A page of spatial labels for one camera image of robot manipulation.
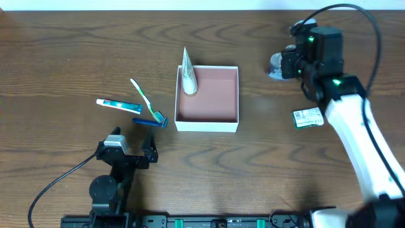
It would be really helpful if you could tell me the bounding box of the clear bottle blue label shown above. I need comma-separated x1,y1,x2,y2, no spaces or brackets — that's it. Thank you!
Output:
268,44,297,80

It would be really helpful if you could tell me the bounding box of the green white soap packet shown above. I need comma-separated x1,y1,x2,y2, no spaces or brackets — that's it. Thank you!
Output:
292,107,324,129

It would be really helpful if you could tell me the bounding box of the white squeeze tube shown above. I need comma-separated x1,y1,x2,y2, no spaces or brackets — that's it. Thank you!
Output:
182,47,197,96

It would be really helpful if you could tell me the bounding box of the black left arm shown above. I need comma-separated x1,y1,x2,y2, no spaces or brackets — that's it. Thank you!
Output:
89,127,158,215

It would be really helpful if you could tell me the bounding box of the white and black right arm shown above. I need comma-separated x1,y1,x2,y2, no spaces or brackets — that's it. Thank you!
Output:
281,22,404,227

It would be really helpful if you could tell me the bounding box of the small toothpaste tube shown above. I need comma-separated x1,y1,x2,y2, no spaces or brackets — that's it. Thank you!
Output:
96,99,143,115

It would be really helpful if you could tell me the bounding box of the blue razor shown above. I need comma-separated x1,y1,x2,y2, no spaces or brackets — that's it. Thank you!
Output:
132,118,168,129

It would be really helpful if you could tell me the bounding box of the green white toothbrush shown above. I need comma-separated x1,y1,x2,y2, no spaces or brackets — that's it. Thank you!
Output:
130,78,165,123

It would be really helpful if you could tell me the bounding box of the white box pink inside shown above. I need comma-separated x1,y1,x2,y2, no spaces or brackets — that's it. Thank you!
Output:
174,65,239,133

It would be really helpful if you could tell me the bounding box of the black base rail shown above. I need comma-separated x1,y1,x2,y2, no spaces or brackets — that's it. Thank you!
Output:
60,212,313,228

